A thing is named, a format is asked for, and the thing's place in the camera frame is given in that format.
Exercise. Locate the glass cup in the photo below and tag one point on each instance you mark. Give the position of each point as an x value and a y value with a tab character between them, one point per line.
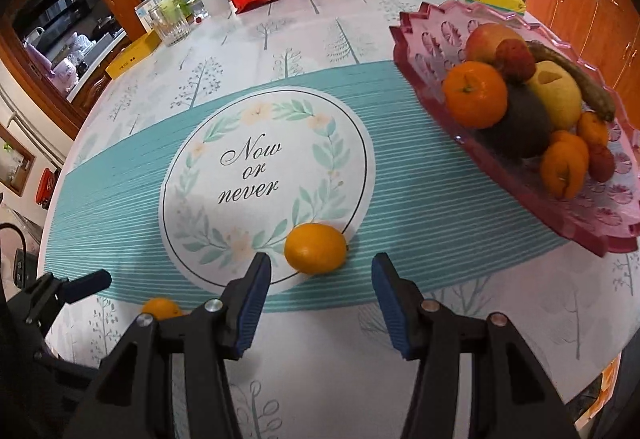
170	26

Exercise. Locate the tree print tablecloth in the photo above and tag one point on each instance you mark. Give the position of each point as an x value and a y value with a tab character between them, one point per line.
400	169

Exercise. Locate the pink plastic fruit plate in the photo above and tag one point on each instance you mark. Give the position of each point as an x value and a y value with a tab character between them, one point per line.
600	219

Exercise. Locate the yellow box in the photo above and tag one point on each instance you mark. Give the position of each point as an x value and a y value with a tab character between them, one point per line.
132	54

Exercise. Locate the small mandarin orange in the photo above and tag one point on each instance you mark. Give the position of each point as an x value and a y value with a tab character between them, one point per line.
315	249
592	129
160	308
562	174

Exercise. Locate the large orange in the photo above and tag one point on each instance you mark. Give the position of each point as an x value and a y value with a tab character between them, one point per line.
475	94

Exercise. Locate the dark avocado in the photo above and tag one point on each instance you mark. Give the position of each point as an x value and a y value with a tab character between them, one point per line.
525	124

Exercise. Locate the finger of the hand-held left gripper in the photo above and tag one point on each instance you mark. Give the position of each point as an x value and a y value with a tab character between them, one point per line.
85	283

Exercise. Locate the red strawberry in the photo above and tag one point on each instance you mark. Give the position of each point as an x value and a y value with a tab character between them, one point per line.
600	162
515	60

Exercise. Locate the yellow pear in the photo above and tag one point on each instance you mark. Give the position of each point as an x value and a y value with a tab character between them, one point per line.
557	94

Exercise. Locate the red apple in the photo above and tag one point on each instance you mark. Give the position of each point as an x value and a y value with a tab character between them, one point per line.
487	41

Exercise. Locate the brown overripe banana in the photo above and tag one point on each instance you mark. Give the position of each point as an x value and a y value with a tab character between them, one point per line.
575	79

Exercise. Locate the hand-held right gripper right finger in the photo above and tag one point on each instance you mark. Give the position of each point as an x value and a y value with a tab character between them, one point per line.
392	304

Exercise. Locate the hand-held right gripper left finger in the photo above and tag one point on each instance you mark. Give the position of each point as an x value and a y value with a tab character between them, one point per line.
252	309

